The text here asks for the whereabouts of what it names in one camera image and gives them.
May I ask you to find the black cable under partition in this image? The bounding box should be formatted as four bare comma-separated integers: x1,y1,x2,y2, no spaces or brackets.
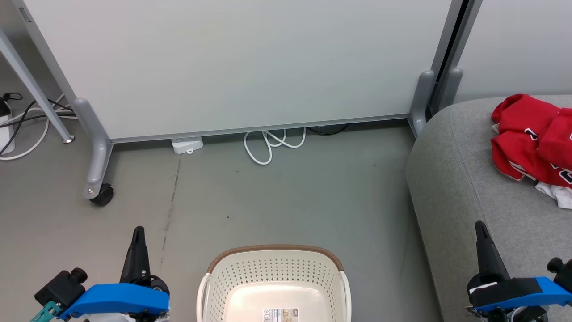
307,123,352,136

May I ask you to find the large white partition board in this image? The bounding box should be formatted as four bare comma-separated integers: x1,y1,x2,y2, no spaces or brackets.
11,0,454,144

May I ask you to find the paper label sticker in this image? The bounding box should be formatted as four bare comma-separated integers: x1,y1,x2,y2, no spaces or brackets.
262,308,299,322

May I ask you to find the white power strip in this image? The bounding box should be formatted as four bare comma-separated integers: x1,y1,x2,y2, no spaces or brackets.
0,101,16,155
172,136,204,155

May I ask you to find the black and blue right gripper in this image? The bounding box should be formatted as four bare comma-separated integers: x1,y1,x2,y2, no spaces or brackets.
466,220,572,322

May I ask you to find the black floor cable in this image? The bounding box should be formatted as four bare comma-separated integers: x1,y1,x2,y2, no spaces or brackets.
0,92,77,157

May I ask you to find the red jersey with white lining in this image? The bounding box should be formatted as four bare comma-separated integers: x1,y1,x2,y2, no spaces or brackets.
491,93,572,210

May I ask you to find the cream perforated laundry basket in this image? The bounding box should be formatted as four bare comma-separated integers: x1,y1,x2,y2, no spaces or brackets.
197,244,353,322

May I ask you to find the white floor cable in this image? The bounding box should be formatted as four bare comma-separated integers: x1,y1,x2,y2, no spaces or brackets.
0,94,77,161

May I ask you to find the grey partition leg with caster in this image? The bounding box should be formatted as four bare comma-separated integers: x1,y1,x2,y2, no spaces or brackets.
72,98,115,207

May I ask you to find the coiled white cable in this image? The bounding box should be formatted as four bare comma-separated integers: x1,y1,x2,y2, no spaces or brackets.
243,128,307,166

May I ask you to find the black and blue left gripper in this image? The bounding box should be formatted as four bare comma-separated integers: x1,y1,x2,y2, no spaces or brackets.
35,226,171,321

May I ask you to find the narrow white partition board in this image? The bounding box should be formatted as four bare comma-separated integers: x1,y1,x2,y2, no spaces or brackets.
454,0,572,103

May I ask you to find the grey metal table leg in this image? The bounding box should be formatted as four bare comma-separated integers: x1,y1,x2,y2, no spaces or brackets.
0,29,75,144

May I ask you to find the grey fabric sofa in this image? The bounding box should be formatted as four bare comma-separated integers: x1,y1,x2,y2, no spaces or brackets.
405,94,572,322

